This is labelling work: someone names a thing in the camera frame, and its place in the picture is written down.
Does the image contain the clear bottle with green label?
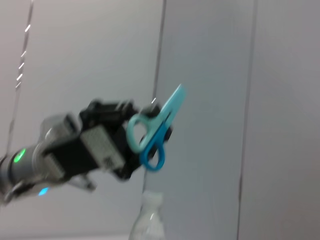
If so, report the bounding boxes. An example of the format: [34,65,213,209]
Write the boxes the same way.
[128,190,166,240]

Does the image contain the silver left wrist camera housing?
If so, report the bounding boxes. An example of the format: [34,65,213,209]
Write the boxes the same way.
[43,124,126,180]

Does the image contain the blue and teal scissors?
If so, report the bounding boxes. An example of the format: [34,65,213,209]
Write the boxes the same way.
[125,83,187,173]

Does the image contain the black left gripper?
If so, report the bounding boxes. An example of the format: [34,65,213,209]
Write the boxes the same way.
[79,99,174,181]

